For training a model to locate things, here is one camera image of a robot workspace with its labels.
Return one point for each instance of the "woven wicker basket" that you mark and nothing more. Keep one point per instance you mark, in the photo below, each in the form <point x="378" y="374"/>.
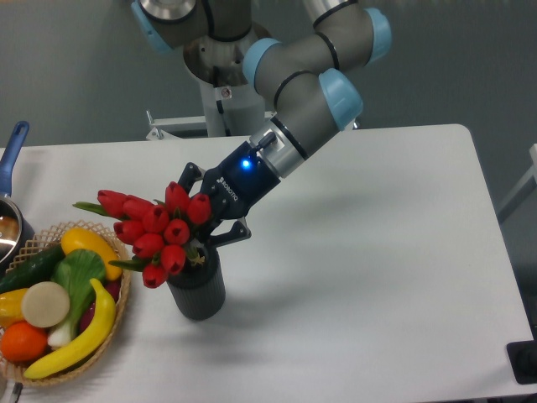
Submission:
<point x="41" y="241"/>

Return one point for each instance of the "white frame at right edge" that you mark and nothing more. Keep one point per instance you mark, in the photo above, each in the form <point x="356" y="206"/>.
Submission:
<point x="522" y="189"/>

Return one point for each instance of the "yellow bell pepper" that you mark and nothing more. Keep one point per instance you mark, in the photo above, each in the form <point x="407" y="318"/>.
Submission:
<point x="11" y="307"/>

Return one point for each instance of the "dark grey ribbed vase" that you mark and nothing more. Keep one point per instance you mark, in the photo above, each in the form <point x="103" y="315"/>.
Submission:
<point x="200" y="293"/>

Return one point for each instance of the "green cucumber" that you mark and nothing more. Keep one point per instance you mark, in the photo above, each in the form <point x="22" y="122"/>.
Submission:
<point x="33" y="270"/>

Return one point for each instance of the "orange fruit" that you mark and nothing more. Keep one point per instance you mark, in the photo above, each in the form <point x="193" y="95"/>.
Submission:
<point x="23" y="342"/>

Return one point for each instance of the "yellow banana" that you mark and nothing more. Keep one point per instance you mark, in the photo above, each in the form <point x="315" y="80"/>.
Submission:
<point x="84" y="344"/>

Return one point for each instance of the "blue handled saucepan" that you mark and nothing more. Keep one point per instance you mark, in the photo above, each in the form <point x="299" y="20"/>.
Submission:
<point x="15" y="229"/>

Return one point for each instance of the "black device at table edge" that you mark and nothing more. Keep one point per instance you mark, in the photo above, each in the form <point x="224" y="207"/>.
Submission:
<point x="522" y="356"/>

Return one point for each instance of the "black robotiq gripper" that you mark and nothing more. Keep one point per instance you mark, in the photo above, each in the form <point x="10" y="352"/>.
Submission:
<point x="233" y="187"/>

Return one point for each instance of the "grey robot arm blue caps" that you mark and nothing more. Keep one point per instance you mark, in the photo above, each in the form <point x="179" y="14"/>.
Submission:
<point x="287" y="100"/>

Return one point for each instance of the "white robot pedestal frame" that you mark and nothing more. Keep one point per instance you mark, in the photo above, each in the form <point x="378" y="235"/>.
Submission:
<point x="240" y="111"/>

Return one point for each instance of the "red tulip bouquet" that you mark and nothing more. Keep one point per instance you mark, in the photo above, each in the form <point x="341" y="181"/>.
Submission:
<point x="162" y="234"/>

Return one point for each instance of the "beige round disc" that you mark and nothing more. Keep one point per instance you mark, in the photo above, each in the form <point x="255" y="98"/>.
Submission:
<point x="45" y="304"/>

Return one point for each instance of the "dark red vegetable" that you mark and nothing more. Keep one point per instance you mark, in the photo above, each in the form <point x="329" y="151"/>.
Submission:
<point x="113" y="288"/>

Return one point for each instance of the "green bok choy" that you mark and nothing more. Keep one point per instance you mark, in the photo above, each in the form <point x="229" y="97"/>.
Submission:
<point x="74" y="274"/>

